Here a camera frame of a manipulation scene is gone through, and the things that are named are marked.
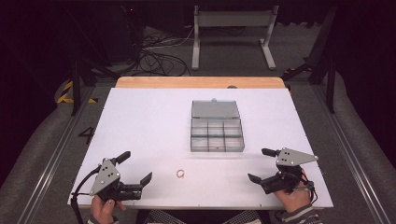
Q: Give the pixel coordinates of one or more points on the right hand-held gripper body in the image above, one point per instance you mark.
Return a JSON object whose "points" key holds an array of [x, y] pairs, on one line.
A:
{"points": [[292, 158]]}

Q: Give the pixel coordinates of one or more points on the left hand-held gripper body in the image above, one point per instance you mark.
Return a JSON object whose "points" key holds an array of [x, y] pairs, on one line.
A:
{"points": [[106, 177]]}

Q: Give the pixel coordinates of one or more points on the clear plastic compartment box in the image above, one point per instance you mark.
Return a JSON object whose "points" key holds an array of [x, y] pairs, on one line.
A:
{"points": [[216, 130]]}

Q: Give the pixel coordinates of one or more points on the person's left hand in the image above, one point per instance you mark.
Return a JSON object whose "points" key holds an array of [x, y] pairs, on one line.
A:
{"points": [[104, 211]]}

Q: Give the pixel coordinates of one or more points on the person's right hand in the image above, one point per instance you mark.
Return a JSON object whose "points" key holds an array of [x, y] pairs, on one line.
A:
{"points": [[295, 199]]}

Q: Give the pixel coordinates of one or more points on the person's checked clothing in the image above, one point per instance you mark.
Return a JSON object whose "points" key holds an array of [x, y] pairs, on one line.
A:
{"points": [[162, 217]]}

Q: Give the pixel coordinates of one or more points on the black floor tape mark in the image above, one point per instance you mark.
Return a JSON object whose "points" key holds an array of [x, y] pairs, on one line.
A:
{"points": [[88, 134]]}

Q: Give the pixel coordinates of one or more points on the white board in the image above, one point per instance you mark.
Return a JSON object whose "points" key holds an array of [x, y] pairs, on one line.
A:
{"points": [[149, 124]]}

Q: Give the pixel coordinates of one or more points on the black metal stand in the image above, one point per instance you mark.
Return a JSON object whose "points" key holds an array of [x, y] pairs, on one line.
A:
{"points": [[330, 84], [75, 81]]}

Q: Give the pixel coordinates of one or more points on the yellow black floor tape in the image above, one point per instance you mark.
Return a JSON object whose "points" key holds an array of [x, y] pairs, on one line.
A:
{"points": [[63, 95]]}

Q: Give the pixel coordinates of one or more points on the wooden table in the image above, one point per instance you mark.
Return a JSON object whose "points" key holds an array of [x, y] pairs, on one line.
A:
{"points": [[193, 82]]}

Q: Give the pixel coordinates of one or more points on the black equipment case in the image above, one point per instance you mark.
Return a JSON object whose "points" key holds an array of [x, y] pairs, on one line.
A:
{"points": [[123, 31]]}

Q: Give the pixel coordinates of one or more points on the white metal stand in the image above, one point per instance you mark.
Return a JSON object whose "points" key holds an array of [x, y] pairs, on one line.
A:
{"points": [[233, 19]]}

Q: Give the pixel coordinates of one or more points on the metal floor rail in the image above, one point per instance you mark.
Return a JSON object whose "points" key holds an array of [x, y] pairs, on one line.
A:
{"points": [[348, 149], [53, 161]]}

